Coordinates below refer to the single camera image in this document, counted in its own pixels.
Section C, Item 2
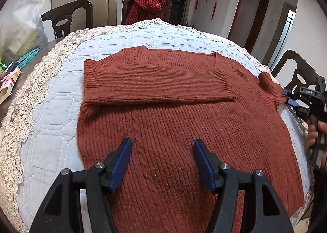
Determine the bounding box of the teal plastic item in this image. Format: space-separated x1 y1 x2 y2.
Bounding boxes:
14 47 41 70

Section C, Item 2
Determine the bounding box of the red checked garment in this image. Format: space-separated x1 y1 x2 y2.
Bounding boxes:
125 0 166 24

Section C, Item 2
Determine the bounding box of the glass-paned door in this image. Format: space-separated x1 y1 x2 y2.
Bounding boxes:
263 2 297 66

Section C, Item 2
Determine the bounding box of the translucent plastic bag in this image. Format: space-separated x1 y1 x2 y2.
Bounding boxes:
0 0 49 55

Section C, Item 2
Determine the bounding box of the quilted blue lace-trimmed tablecloth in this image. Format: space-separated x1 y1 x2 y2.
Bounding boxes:
0 18 315 233

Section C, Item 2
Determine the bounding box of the dark wooden chair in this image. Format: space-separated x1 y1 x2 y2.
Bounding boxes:
271 49 326 95
41 0 94 42
121 0 173 25

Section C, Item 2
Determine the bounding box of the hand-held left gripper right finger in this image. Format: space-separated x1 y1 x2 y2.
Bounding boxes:
192 140 292 233

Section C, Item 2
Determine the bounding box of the rust-red knit sweater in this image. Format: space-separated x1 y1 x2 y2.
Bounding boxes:
77 45 306 233

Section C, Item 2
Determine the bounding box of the person's right hand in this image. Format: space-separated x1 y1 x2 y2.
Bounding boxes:
306 120 327 169

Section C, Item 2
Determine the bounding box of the person's right forearm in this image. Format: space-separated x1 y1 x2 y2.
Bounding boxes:
310 168 327 226

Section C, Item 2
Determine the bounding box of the white pink small box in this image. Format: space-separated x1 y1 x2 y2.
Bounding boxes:
0 66 22 104

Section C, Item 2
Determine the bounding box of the brown wooden door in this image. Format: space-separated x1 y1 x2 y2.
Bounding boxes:
227 0 271 55

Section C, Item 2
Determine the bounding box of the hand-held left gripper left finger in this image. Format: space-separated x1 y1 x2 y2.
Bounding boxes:
30 137 133 233

